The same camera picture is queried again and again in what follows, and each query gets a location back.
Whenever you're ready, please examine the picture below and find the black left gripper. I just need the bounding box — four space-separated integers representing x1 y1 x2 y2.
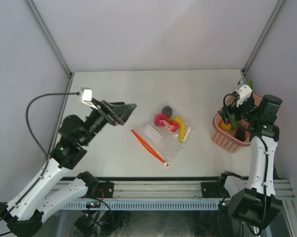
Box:
80 98 137 145

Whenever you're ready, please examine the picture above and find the yellow fake lemon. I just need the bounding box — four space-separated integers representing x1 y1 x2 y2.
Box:
218 121 232 132

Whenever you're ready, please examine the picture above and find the purple fake eggplant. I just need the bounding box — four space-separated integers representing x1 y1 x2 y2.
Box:
236 125 246 142

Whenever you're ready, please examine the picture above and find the red fake tomato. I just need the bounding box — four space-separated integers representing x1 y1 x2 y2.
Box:
154 113 169 127

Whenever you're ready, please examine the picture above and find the green fake leafy vegetable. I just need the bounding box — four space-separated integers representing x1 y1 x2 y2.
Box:
237 80 253 89

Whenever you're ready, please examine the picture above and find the clear zip top bag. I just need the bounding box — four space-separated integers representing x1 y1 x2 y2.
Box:
131 108 194 168

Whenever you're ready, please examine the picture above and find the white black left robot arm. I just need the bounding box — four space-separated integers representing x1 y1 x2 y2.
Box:
0 99 136 237

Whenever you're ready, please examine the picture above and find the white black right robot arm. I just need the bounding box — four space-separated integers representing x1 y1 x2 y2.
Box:
217 93 283 236

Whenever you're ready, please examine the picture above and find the dark fake avocado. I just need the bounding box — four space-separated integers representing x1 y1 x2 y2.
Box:
161 106 173 118

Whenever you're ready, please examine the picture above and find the yellow fake banana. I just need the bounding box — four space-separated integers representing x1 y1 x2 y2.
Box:
172 117 186 143

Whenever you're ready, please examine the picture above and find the pink plastic basket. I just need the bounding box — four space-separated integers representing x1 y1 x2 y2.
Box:
211 93 264 154

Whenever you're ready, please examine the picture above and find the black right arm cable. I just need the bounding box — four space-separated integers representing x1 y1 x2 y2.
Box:
222 92 267 223

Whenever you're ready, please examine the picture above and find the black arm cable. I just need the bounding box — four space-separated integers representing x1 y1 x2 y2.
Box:
0 92 82 237
222 92 267 223

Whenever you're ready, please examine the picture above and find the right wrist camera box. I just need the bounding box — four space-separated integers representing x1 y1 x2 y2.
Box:
234 83 253 107

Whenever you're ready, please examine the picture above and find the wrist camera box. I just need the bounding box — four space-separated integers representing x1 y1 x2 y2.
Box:
234 83 253 107
80 87 98 110

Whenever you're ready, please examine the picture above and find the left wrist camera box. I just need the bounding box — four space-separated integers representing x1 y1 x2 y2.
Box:
80 87 98 110

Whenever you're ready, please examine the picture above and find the aluminium frame post right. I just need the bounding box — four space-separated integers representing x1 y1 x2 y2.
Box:
241 0 287 81

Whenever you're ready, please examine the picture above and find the aluminium frame post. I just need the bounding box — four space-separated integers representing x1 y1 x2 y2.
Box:
23 0 72 78
241 0 287 81

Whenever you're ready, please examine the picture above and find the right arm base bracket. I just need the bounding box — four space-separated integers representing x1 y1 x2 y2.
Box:
201 171 245 198

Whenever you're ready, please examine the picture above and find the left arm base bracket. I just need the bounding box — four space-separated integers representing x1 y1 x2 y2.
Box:
77 171 114 199

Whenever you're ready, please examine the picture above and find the aluminium mounting rail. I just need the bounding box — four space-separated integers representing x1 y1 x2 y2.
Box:
49 179 295 199

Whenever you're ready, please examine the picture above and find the perforated cable tray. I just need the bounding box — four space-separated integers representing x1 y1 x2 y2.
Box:
61 199 219 211

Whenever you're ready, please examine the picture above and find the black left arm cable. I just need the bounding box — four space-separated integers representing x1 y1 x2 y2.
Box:
0 92 82 237

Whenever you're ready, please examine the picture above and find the aluminium frame post left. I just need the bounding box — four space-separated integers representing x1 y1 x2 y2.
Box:
23 0 72 78

